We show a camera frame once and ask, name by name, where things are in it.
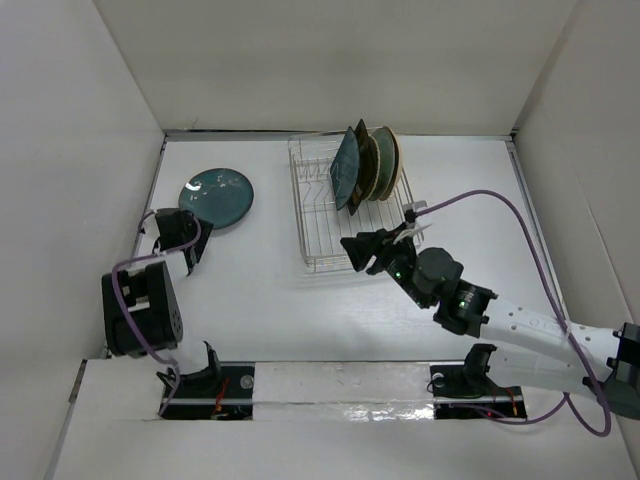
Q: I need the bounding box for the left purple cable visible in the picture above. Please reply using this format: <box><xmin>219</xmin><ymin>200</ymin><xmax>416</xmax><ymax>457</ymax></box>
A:
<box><xmin>112</xmin><ymin>212</ymin><xmax>204</xmax><ymax>416</ymax></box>

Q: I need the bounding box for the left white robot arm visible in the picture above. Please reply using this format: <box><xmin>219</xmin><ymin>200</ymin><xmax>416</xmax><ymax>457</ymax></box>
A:
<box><xmin>101</xmin><ymin>208</ymin><xmax>213</xmax><ymax>358</ymax></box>

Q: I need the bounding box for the dark teal oval plate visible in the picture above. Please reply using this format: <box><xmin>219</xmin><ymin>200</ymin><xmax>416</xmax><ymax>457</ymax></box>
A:
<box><xmin>329</xmin><ymin>127</ymin><xmax>360</xmax><ymax>211</ymax></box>

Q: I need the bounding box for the silver wire dish rack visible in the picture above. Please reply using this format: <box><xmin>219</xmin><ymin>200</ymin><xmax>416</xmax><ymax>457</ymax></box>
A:
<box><xmin>288</xmin><ymin>131</ymin><xmax>414</xmax><ymax>273</ymax></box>

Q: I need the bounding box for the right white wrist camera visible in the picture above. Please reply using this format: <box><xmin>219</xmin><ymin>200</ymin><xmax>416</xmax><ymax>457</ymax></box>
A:
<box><xmin>393</xmin><ymin>200</ymin><xmax>430</xmax><ymax>245</ymax></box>

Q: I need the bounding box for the dark teal round plate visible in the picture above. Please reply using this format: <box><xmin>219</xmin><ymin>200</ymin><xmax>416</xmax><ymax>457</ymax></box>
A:
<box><xmin>178</xmin><ymin>168</ymin><xmax>254</xmax><ymax>230</ymax></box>

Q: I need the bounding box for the woven bamboo round plate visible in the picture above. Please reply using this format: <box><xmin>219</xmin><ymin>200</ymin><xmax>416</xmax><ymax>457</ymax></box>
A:
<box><xmin>367</xmin><ymin>128</ymin><xmax>384</xmax><ymax>201</ymax></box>

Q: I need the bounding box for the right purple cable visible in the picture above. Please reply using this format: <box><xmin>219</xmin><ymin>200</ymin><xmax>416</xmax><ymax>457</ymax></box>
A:
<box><xmin>414</xmin><ymin>189</ymin><xmax>612</xmax><ymax>437</ymax></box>

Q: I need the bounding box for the light green flower plate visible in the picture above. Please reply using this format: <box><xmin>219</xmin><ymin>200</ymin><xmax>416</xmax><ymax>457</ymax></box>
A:
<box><xmin>376</xmin><ymin>126</ymin><xmax>395</xmax><ymax>201</ymax></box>

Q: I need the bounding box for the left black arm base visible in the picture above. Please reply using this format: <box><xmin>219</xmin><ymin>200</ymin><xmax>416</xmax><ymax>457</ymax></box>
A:
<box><xmin>156</xmin><ymin>362</ymin><xmax>255</xmax><ymax>421</ymax></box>

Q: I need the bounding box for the purple cable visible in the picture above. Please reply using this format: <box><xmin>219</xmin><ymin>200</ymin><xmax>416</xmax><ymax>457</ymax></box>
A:
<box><xmin>112</xmin><ymin>212</ymin><xmax>204</xmax><ymax>416</ymax></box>
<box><xmin>414</xmin><ymin>189</ymin><xmax>612</xmax><ymax>437</ymax></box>

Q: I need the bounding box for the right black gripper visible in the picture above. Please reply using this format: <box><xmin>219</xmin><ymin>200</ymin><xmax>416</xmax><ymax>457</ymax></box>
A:
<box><xmin>341</xmin><ymin>222</ymin><xmax>430</xmax><ymax>309</ymax></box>

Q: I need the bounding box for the black square amber plate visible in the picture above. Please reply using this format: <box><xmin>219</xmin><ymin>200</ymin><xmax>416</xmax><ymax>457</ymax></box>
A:
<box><xmin>347</xmin><ymin>119</ymin><xmax>376</xmax><ymax>216</ymax></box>

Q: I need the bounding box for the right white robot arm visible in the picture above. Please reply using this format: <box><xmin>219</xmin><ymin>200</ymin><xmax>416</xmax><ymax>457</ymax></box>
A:
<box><xmin>340</xmin><ymin>229</ymin><xmax>639</xmax><ymax>419</ymax></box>

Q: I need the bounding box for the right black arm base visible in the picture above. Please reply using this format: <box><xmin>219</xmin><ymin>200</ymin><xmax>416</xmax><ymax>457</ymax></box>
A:
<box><xmin>427</xmin><ymin>364</ymin><xmax>527</xmax><ymax>420</ymax></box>

